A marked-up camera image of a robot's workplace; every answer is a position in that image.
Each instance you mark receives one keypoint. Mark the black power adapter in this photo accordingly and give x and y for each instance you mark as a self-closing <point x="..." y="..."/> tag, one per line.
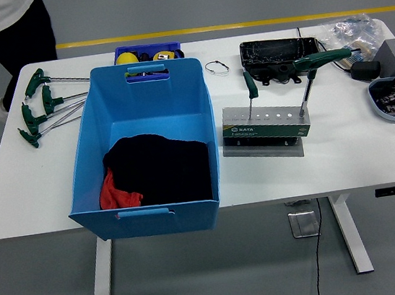
<point x="366" y="70"/>

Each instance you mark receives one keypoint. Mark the yellow ball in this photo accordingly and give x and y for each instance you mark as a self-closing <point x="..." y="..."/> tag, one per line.
<point x="127" y="58"/>

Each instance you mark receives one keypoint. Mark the dark brown roll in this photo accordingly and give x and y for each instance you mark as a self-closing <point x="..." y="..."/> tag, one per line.
<point x="144" y="57"/>

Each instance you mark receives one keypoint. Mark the yellow tape measure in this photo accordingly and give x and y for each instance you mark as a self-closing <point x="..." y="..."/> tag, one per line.
<point x="163" y="55"/>

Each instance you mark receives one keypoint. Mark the black plastic housing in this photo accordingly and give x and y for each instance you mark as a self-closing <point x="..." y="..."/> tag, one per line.
<point x="272" y="52"/>

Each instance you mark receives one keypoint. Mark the red cloth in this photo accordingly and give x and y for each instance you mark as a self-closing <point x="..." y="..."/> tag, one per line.
<point x="114" y="194"/>

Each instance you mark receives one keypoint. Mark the white table leg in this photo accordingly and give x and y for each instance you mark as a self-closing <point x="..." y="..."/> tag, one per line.
<point x="353" y="239"/>
<point x="103" y="276"/>

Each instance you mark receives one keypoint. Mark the black cloth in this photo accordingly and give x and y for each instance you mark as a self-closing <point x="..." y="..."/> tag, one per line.
<point x="171" y="169"/>

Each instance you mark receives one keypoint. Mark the person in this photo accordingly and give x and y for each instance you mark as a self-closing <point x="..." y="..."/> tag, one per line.
<point x="4" y="34"/>

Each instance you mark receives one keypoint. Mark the large light blue plastic box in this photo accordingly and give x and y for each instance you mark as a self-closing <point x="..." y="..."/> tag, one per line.
<point x="147" y="96"/>

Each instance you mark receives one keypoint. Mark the green grey hex key rack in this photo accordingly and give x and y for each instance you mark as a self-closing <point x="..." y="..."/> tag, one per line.
<point x="265" y="133"/>

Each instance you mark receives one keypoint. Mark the small dark blue bin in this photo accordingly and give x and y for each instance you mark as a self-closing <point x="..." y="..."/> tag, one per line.
<point x="148" y="47"/>

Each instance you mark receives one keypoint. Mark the clear bag of parts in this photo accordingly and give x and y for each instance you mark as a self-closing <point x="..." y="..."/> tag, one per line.
<point x="349" y="31"/>

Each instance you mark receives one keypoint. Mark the metal floor plate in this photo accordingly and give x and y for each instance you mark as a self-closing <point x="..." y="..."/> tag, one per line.
<point x="304" y="224"/>

